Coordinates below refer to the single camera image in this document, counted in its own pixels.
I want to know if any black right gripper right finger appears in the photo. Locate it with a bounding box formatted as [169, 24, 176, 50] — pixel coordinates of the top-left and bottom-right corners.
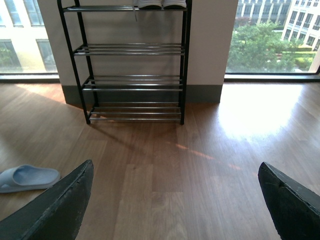
[258, 162, 320, 240]

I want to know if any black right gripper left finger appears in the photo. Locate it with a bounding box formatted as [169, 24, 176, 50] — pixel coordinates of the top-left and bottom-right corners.
[0, 159, 94, 240]

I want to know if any grey sneaker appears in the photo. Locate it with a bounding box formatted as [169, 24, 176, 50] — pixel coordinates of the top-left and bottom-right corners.
[132, 0, 162, 22]

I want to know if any grey sneaker one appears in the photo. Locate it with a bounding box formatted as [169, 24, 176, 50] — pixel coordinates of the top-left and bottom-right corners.
[162, 0, 187, 9]

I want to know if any black metal shoe rack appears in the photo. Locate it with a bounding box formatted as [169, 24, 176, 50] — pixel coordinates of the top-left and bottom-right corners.
[57, 0, 193, 124]

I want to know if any light blue slipper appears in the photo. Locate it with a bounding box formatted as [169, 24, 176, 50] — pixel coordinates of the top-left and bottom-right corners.
[0, 164, 61, 194]

